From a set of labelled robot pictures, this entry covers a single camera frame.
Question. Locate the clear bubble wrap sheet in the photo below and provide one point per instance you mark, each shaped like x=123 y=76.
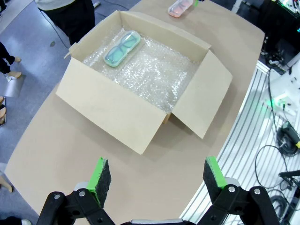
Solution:
x=152 y=77

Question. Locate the person in maroon top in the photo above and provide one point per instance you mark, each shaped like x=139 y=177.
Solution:
x=5 y=58

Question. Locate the grey metal base plate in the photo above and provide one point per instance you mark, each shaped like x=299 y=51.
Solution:
x=14 y=86

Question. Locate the white slatted base frame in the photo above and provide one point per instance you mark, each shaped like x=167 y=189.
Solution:
x=246 y=140

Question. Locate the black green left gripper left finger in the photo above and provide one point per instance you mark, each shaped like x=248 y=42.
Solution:
x=98 y=185

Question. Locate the green transparent glasses case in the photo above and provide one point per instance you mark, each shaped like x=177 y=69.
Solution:
x=122 y=49

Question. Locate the black equipment rack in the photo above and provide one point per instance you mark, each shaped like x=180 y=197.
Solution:
x=281 y=30

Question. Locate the pink transparent glasses case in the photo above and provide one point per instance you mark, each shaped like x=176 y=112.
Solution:
x=179 y=8

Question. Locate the large open cardboard box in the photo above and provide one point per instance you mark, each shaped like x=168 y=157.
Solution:
x=105 y=105

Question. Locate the person in grey hoodie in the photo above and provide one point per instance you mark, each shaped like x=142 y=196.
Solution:
x=70 y=18

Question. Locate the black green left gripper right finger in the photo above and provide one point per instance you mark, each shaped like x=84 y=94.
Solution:
x=214 y=180

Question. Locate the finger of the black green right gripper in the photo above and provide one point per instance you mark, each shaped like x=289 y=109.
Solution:
x=196 y=2

